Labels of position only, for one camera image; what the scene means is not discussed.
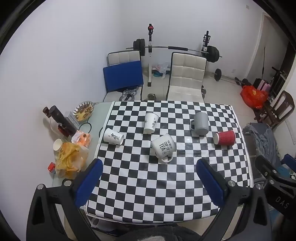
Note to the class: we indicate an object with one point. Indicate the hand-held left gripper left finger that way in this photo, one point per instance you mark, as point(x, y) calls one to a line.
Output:
point(89, 183)

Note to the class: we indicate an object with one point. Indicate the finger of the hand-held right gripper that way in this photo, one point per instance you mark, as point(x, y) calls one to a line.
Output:
point(290, 160)
point(266, 166)

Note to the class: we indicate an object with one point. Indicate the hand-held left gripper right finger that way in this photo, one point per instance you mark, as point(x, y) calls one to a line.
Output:
point(211, 183)

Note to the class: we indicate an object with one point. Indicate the white mug with black lettering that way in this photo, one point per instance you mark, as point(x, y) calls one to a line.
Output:
point(163, 146)

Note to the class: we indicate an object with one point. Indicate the red ribbed paper cup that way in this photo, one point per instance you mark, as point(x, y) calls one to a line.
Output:
point(224, 138)

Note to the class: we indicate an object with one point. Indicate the plain white paper cup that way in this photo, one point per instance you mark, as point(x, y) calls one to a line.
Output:
point(57, 144)

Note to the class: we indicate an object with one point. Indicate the white paper cup black print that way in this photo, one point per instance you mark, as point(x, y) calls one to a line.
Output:
point(112, 136)
point(150, 122)

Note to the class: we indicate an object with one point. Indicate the grey cloth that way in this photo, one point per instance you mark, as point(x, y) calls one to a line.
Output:
point(266, 139)

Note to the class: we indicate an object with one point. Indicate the yellow plastic bag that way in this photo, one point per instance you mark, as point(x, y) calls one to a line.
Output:
point(69, 158)

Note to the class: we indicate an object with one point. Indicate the small red box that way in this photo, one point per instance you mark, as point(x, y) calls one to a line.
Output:
point(51, 167)

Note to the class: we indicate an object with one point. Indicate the orange snack packet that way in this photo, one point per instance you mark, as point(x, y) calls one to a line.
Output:
point(81, 138)

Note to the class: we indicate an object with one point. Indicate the black white checkered tablecloth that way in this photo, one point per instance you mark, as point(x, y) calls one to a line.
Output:
point(143, 185)

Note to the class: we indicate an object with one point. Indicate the dark wooden chair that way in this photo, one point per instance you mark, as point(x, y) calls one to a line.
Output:
point(281, 105)

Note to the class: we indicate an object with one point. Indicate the grey ribbed mug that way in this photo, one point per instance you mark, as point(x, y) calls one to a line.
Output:
point(200, 124)

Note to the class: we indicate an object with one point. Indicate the dark cylindrical bottle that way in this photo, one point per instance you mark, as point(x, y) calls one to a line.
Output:
point(62, 120)

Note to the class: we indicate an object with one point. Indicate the patterned decorative plate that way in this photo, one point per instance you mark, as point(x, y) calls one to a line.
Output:
point(83, 111)

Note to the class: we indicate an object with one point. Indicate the red plastic bag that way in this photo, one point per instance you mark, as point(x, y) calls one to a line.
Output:
point(253, 95)

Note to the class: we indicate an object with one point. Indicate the pink suitcase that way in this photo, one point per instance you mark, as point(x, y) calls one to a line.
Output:
point(263, 84)

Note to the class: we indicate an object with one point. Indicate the black scooter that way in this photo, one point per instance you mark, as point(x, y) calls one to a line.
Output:
point(277, 77)

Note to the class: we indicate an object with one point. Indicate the small brown bottle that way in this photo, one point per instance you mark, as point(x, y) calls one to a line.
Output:
point(46, 111)

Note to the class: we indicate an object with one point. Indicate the chrome dumbbells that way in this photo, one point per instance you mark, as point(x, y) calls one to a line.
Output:
point(129, 93)

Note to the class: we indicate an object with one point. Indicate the thin black pole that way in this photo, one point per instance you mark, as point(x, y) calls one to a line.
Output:
point(264, 62)

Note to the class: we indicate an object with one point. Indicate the small black dumbbell bar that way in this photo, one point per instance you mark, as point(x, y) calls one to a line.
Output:
point(217, 74)

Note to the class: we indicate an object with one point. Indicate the chrome weight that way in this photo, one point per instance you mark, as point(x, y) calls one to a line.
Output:
point(152, 96)

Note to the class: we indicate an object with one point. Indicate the white padded chair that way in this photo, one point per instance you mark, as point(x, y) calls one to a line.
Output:
point(187, 76)
point(123, 56)

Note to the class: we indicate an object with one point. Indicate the blue seat cushion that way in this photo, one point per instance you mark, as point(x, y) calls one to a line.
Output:
point(122, 75)

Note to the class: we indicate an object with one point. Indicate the clear plastic bag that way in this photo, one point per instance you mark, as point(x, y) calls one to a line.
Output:
point(164, 68)

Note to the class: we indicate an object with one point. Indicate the barbell with black plates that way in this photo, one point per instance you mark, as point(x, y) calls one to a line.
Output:
point(178, 48)

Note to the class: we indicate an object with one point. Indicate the black barbell stand post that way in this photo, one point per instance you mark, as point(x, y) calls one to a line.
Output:
point(205, 44)

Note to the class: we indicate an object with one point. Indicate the white barbell stand post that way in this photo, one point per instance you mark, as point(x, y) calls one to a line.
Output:
point(150, 58)

